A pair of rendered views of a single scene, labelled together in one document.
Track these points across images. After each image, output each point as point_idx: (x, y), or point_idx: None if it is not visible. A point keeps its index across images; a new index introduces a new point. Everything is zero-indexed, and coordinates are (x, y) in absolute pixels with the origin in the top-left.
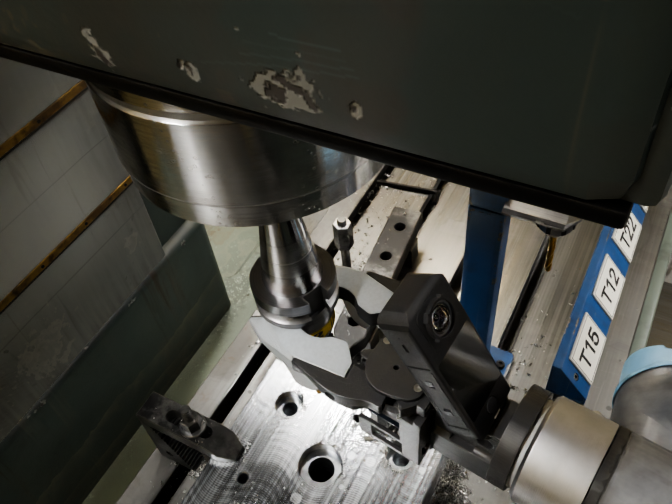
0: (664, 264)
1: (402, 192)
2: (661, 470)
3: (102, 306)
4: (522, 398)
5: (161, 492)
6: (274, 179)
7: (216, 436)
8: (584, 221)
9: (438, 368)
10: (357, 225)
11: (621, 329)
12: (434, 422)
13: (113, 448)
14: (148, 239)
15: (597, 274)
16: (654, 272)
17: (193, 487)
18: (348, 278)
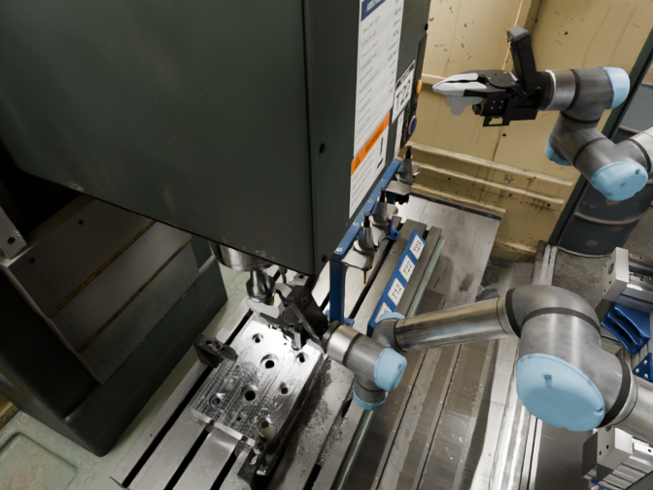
0: (425, 282)
1: None
2: (366, 343)
3: (172, 297)
4: None
5: (200, 377)
6: (257, 260)
7: (226, 350)
8: (392, 262)
9: (303, 313)
10: None
11: (400, 310)
12: (306, 333)
13: (170, 367)
14: (193, 266)
15: (391, 286)
16: (420, 286)
17: (217, 370)
18: (279, 286)
